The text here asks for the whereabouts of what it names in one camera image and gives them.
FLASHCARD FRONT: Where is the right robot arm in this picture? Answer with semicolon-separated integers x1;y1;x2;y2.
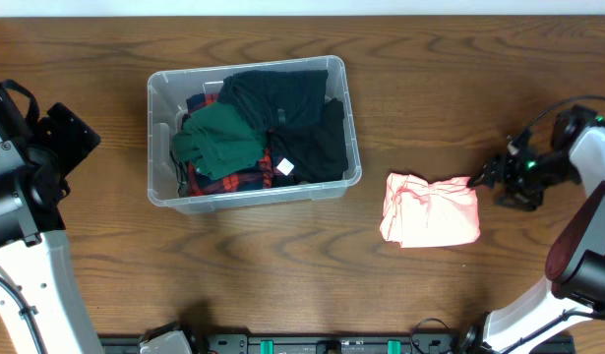
454;96;605;354

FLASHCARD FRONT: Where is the dark navy garment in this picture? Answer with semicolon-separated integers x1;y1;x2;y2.
217;70;329;132

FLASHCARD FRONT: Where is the pink garment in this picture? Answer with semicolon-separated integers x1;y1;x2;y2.
380;173;480;248

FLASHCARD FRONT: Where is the white garment tag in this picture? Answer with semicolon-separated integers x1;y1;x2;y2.
275;158;295;176

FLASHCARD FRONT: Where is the red navy plaid shirt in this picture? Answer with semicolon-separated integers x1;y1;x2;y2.
177;93;273;197

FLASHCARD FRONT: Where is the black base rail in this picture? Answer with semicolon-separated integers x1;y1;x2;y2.
97;322;577;354

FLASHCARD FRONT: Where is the black garment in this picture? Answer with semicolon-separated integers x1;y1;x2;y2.
269;98;348;188

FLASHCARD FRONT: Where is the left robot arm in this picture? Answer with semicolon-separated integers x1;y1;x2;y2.
0;80;103;353

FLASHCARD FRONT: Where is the clear plastic storage container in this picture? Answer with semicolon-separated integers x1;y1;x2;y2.
148;55;362;214

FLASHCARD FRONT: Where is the dark green garment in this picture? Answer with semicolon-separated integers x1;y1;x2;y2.
171;102;267;180

